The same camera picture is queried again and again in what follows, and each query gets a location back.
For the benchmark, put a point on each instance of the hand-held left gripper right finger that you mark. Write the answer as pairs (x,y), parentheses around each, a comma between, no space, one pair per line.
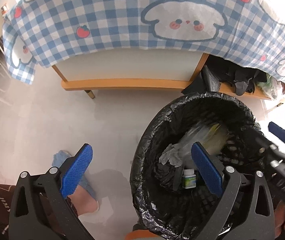
(205,167)

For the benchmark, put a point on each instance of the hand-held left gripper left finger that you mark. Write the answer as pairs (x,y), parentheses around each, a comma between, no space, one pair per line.
(78,170)

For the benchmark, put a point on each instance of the clear plastic bag with wrapper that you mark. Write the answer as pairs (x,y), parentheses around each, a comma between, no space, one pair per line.
(207,137)

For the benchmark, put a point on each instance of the white tissue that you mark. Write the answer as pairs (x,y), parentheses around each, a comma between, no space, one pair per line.
(171,156)

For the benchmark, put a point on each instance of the bin with black liner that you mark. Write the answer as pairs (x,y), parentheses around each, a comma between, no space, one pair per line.
(152,142)

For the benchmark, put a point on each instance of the person's right hand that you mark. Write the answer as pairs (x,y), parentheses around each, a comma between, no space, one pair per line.
(283,217)

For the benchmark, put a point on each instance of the white medicine bottle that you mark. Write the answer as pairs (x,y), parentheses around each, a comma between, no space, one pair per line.
(189,178)

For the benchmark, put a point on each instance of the blue slipper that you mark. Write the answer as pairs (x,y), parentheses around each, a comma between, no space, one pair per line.
(87,192)

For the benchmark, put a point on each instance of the clear greenish plastic bag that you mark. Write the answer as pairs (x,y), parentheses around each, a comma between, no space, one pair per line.
(272,88)

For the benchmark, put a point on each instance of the pile of black bags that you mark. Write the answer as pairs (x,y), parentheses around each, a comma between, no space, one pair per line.
(232,77)

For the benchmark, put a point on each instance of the blue checked cartoon tablecloth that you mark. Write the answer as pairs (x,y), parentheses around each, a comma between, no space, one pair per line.
(107,17)

